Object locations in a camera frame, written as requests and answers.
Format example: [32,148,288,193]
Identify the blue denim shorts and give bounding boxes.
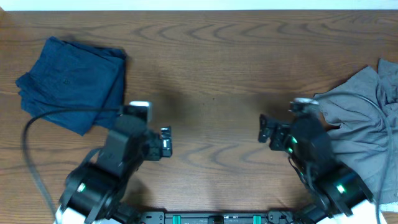
[16,37,118,135]

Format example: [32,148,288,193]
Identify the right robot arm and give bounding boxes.
[258,114,375,223]

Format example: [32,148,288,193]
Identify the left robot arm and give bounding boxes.
[56,114,172,223]

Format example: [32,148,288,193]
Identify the folded navy shorts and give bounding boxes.
[93,48,127,129]

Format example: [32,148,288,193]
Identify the grey shorts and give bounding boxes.
[314,59,397,204]

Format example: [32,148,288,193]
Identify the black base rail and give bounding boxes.
[138,211,296,224]

